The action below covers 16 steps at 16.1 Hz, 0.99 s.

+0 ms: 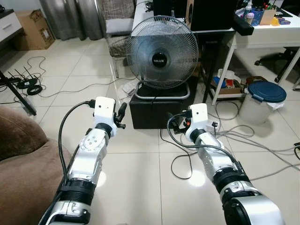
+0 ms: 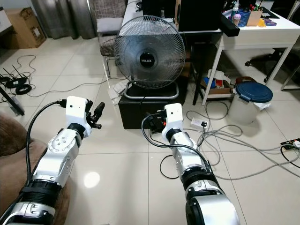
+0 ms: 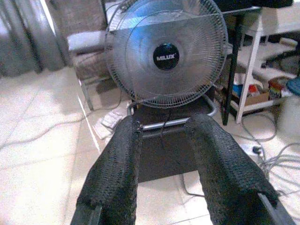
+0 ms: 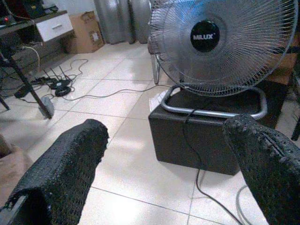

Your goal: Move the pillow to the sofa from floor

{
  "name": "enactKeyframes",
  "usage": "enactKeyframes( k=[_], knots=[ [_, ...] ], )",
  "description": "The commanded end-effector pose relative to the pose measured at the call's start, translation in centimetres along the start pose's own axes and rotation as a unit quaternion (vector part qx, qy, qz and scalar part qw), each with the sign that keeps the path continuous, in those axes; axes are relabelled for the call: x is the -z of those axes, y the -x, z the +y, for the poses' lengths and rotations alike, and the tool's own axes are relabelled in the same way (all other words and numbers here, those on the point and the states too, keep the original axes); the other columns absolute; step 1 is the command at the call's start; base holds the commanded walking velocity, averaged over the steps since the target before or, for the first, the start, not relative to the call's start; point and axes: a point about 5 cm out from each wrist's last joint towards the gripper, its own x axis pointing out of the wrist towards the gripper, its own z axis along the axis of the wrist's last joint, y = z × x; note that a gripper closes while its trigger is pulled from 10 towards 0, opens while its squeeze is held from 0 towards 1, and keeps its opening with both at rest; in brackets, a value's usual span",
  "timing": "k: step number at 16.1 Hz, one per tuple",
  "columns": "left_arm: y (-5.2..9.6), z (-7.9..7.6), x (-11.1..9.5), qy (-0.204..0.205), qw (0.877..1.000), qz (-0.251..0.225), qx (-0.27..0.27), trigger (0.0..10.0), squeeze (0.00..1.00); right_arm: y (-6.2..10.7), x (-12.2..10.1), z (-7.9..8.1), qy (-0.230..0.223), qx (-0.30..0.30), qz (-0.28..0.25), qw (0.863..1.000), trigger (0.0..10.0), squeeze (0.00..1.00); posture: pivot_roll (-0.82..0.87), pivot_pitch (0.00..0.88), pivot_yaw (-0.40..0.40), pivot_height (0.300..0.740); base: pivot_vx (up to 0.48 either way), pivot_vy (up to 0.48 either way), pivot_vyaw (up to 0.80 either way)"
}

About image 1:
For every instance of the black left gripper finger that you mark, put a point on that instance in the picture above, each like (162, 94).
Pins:
(122, 110)

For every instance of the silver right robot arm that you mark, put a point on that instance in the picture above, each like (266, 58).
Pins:
(215, 164)

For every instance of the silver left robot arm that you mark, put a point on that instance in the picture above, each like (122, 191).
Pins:
(86, 150)

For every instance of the grey round floor fan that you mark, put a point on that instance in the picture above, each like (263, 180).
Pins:
(161, 51)

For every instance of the brown velvet sofa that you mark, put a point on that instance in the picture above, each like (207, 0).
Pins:
(23, 178)

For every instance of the black box stand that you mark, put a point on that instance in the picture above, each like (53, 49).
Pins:
(150, 115)

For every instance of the white power strip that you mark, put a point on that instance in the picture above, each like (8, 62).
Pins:
(213, 127)

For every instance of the open box of clutter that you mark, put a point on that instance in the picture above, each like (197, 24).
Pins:
(229, 86)

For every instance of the white bin with blue lid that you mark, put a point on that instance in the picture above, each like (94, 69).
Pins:
(267, 91)

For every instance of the grey patterned chair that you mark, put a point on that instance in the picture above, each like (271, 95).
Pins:
(117, 14)

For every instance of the black slanted pole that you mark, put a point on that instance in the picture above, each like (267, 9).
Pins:
(18, 96)

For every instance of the grey curtain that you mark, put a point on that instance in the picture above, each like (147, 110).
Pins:
(70, 18)

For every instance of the black computer monitor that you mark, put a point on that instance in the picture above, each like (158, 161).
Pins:
(211, 14)

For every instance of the black speaker bar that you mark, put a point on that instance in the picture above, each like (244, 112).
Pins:
(243, 27)

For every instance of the black office chair base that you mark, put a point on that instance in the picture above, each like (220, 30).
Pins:
(276, 58)

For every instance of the brown cardboard box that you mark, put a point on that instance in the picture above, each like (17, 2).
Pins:
(35, 30)

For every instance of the brown pen holder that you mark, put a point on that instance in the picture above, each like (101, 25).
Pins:
(267, 18)

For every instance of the small yellow object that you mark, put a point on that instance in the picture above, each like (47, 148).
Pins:
(275, 22)

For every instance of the white cabinet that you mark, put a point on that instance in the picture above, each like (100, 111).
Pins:
(9, 28)

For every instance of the purple flat box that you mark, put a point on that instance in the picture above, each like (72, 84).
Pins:
(284, 21)

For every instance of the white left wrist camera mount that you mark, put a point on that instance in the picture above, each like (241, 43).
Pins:
(104, 110)

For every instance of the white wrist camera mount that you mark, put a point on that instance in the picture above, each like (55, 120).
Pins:
(104, 110)
(198, 117)

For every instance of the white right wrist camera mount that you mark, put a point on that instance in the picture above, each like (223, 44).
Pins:
(198, 117)

